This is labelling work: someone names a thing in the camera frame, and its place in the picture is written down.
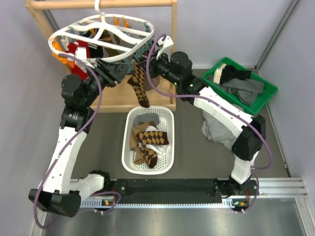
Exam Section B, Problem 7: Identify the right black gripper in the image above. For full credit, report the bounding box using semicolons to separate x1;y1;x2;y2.
139;50;181;87

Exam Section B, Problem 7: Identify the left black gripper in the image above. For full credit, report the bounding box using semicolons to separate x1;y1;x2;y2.
82;58;132;107

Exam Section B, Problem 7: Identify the white oval clip hanger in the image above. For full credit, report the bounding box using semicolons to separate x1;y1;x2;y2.
48;0;154;62

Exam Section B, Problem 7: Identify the brown argyle sock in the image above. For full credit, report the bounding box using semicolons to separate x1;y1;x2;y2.
138;130;170;169
127;63;150;108

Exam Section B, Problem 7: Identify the tan ribbed sock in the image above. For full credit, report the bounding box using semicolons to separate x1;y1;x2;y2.
134;147;145;165

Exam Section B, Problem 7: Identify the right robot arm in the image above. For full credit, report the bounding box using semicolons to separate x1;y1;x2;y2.
145;52;267;195

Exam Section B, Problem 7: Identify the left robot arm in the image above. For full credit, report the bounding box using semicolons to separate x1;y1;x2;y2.
29;59;133;217

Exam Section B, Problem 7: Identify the olive striped sock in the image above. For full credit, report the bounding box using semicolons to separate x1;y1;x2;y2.
102;30;123;57

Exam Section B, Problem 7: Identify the brown striped cuff sock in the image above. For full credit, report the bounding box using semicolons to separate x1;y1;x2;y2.
144;76;160;91

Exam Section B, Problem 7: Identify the black white striped sock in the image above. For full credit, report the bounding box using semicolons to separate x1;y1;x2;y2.
87;42;104;58

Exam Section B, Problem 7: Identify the red sock left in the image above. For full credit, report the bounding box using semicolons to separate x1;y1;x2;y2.
67;40;91;81

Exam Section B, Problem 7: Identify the clothes pile in bin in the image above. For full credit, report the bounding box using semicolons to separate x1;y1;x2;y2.
206;63;264;106

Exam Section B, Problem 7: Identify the white perforated plastic basket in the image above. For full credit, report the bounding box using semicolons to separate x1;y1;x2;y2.
121;106;175;176

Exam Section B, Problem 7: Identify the grey cloth on table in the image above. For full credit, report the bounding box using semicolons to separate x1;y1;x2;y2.
201;110;237;150

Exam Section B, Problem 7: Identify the green plastic bin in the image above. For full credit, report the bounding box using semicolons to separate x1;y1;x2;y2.
202;57;278;115

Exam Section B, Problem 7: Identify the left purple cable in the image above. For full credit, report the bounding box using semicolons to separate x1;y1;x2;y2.
33;53;122;229

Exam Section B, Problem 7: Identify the purple cable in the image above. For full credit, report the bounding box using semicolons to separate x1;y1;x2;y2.
33;53;122;229
146;33;274;214

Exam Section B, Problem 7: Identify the wooden drying rack frame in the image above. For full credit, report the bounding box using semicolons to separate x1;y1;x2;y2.
24;0;177;113

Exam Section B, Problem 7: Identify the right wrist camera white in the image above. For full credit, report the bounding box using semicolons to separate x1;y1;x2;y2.
156;35;173;59

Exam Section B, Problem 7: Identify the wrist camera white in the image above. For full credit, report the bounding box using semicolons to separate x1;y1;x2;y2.
74;47;94;73
156;35;173;59

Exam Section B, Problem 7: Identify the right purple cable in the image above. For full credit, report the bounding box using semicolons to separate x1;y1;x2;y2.
146;33;274;214

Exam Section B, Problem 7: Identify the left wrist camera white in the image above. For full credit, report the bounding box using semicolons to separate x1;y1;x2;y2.
74;47;94;73

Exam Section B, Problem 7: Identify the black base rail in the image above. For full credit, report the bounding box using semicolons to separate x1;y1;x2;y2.
110;178;257;204

